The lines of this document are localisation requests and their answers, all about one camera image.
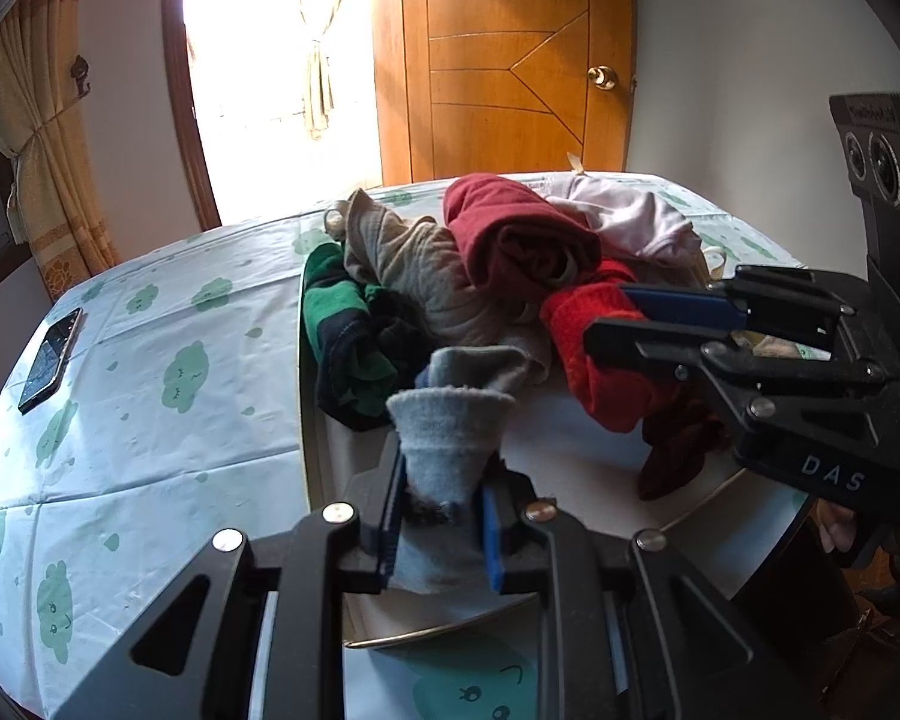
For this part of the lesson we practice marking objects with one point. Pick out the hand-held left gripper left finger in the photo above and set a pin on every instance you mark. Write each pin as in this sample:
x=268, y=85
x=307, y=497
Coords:
x=394, y=510

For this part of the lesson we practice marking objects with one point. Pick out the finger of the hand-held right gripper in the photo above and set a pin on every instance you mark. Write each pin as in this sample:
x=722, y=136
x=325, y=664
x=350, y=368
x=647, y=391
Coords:
x=682, y=306
x=645, y=345

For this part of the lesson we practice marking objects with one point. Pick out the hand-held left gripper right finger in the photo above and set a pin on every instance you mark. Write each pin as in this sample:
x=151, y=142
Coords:
x=491, y=532

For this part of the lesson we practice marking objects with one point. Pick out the red knit garment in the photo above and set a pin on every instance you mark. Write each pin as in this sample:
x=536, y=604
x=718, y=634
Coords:
x=592, y=382

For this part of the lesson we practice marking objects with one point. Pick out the pale pink underwear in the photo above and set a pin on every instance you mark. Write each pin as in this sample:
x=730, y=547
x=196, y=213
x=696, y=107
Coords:
x=630, y=225

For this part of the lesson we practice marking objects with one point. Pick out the grey socks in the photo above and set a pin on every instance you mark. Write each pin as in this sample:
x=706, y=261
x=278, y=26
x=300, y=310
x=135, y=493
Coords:
x=450, y=427

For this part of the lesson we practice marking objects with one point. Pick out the shallow cardboard tray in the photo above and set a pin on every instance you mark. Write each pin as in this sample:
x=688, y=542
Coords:
x=570, y=465

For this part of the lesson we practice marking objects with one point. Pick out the dark red underwear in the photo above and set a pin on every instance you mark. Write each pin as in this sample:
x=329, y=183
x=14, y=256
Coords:
x=517, y=232

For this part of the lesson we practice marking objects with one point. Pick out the green striped underwear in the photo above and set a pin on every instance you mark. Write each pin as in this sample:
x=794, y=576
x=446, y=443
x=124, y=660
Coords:
x=330, y=307

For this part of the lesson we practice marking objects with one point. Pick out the beige dotted underwear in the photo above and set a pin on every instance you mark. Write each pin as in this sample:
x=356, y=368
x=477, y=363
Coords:
x=420, y=285

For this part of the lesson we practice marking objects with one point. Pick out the person's right hand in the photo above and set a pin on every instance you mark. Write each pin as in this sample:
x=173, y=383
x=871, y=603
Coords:
x=832, y=529

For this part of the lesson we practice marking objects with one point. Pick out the dark wooden table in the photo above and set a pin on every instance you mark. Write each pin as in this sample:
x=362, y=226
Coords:
x=787, y=562

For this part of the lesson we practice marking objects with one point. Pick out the brass door knob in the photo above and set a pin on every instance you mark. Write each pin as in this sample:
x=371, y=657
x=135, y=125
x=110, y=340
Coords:
x=602, y=76

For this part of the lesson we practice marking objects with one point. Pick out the cloud print tablecloth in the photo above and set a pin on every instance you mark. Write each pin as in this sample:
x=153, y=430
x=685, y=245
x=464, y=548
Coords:
x=157, y=427

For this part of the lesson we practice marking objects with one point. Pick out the wooden door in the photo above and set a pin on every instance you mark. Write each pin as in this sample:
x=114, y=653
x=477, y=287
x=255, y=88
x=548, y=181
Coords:
x=495, y=90

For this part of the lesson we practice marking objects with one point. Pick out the black smartphone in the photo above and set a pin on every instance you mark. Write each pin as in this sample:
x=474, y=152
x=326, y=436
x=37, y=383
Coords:
x=49, y=360

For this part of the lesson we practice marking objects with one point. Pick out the tied balcony curtain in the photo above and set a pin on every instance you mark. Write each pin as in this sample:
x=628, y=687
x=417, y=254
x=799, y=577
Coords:
x=322, y=45

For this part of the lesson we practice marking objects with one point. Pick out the tied beige window curtain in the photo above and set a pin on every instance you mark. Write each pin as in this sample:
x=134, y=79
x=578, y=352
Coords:
x=45, y=165

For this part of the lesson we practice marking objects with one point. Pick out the dark curtain hook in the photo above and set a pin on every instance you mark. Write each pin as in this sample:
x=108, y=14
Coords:
x=81, y=75

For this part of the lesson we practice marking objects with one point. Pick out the brown door frame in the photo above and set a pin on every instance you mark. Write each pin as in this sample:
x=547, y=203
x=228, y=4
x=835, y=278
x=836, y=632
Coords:
x=187, y=90

